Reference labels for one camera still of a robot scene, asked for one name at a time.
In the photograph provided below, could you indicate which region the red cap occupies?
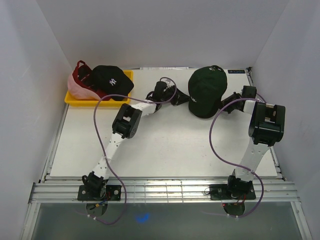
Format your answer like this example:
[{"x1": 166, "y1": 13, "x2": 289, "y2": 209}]
[{"x1": 70, "y1": 60, "x2": 106, "y2": 98}]

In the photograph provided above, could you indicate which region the black NY cap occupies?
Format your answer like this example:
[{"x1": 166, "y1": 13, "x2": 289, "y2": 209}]
[{"x1": 90, "y1": 65, "x2": 134, "y2": 97}]

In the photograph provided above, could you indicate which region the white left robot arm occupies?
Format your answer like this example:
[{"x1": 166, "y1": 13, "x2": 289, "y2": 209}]
[{"x1": 78, "y1": 77, "x2": 190, "y2": 201}]

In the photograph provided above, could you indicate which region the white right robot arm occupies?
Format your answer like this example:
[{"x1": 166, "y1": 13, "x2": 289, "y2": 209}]
[{"x1": 219, "y1": 85, "x2": 286, "y2": 199}]

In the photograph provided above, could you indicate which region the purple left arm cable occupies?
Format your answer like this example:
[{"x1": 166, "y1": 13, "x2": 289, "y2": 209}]
[{"x1": 93, "y1": 76, "x2": 179, "y2": 226}]

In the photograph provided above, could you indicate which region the aluminium frame rail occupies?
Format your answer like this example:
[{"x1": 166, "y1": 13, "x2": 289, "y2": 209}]
[{"x1": 20, "y1": 177, "x2": 312, "y2": 240}]

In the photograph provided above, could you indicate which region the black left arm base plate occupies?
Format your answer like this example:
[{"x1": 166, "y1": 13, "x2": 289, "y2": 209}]
[{"x1": 77, "y1": 185, "x2": 122, "y2": 201}]

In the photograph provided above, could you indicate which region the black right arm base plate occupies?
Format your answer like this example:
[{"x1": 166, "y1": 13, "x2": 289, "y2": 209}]
[{"x1": 208, "y1": 184, "x2": 256, "y2": 200}]

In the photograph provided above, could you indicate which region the pink cap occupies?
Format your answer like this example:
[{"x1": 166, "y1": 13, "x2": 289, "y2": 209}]
[{"x1": 67, "y1": 75, "x2": 101, "y2": 100}]

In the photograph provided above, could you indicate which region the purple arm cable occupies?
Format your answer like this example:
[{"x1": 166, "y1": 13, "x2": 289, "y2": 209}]
[
  {"x1": 208, "y1": 93, "x2": 267, "y2": 218},
  {"x1": 93, "y1": 76, "x2": 179, "y2": 226}
]

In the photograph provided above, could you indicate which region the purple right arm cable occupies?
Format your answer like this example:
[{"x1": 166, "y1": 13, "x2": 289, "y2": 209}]
[{"x1": 208, "y1": 93, "x2": 267, "y2": 218}]

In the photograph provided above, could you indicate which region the dark green NY cap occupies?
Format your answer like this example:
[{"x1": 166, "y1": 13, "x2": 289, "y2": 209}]
[{"x1": 188, "y1": 65, "x2": 228, "y2": 119}]

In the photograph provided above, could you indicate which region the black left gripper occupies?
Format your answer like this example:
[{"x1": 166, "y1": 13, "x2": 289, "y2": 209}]
[{"x1": 161, "y1": 85, "x2": 191, "y2": 107}]

